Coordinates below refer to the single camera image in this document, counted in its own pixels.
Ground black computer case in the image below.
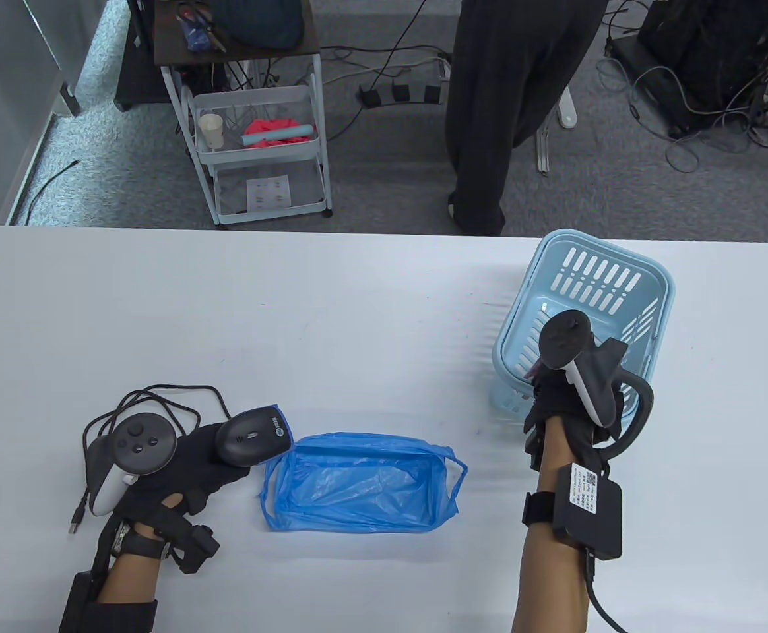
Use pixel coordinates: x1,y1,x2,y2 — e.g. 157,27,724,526
635,0,768,139

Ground black camera cable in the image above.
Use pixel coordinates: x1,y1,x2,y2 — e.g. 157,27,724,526
582,551,630,633

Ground light blue plastic basket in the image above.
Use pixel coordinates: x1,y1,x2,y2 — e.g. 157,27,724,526
491,229,675,423

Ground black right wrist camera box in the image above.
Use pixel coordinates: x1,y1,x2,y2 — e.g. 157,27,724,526
552,464,624,561

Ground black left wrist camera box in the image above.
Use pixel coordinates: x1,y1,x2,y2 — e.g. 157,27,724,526
59,572,104,633

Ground printed paper sheet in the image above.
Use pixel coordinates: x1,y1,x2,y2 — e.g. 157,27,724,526
247,175,292,212

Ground person's left hand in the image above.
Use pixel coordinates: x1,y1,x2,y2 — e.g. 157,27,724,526
117,424,255,545

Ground dark blue bag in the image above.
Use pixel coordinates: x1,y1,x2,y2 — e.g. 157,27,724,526
211,0,305,50

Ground white rolling cart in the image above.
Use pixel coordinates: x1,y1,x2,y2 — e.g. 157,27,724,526
160,49,333,230

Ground person's right hand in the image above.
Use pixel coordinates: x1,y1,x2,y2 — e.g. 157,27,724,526
523,369,625,472

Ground black floor cable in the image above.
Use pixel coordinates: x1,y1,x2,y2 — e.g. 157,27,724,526
26,160,80,222

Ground black cabinet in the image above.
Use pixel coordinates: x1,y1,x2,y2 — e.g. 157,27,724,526
115,0,174,111

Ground red cloth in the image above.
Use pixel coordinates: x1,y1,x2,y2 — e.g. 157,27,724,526
244,115,314,147

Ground white paper cup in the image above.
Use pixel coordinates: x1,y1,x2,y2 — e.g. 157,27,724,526
198,113,224,151

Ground grey white left hand controller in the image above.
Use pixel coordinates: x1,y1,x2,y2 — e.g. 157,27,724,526
87,412,178,517

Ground blue plastic bag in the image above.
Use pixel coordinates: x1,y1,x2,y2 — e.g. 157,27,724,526
262,432,469,533

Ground person's left forearm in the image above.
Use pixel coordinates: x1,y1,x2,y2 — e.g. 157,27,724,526
61,537,168,633

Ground teal roll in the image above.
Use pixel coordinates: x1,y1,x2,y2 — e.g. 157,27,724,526
240,122,313,147

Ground blue packet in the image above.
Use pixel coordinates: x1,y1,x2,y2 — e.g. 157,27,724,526
173,3,226,52

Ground black arm strap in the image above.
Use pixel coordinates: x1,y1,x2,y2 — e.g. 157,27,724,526
84,599,159,633
523,491,556,527

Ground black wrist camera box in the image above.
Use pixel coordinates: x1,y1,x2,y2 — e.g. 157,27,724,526
552,464,624,561
59,572,104,633

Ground black wrist strap module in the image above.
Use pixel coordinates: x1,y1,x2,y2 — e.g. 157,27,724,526
173,524,221,573

